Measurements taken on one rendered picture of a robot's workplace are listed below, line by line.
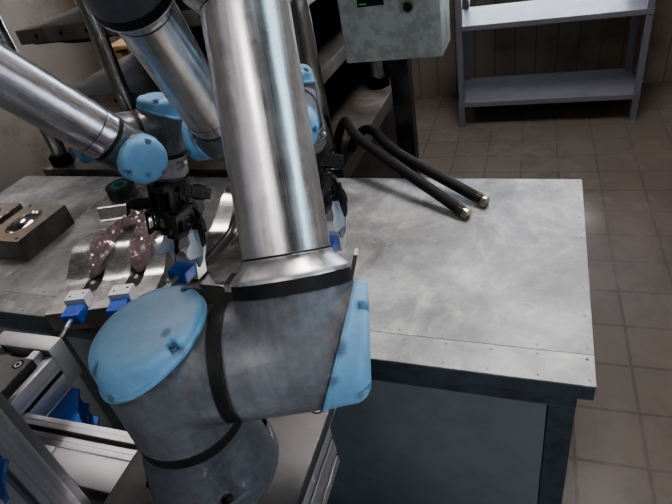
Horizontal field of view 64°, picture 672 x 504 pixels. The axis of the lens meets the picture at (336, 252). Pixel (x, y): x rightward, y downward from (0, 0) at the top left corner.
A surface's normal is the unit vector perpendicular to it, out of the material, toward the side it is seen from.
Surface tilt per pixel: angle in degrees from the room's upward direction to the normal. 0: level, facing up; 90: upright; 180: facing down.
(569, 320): 0
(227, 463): 72
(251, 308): 62
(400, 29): 90
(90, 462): 0
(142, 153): 90
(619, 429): 0
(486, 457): 90
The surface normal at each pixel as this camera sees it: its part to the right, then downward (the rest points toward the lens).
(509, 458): -0.31, 0.60
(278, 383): -0.01, 0.29
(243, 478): 0.66, 0.03
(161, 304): -0.29, -0.77
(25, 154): 0.94, 0.04
